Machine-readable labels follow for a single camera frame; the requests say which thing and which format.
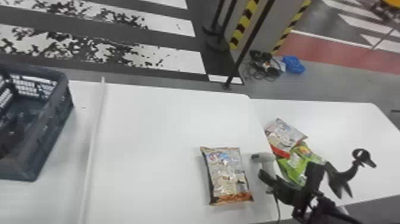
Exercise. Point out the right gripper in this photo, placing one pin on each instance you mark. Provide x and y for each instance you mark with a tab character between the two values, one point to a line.
295	194

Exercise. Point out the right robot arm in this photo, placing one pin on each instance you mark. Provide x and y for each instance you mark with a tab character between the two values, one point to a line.
325	211

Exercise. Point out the hand scanner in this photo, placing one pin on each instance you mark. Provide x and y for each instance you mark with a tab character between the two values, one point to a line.
265	157

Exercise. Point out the green snack packet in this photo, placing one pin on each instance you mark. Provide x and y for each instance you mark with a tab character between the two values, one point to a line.
295	165

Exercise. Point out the silver snack packet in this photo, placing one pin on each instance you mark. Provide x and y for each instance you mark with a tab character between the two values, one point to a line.
226	175

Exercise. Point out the red snack packet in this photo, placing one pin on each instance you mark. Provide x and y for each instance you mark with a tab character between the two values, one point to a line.
282	136

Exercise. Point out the blue bag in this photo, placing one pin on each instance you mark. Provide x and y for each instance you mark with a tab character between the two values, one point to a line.
293	64

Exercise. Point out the dark blue crate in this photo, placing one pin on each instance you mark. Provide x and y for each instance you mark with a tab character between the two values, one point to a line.
47	131

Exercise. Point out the yellow black striped post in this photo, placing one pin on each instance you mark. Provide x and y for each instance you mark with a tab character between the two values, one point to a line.
265	22

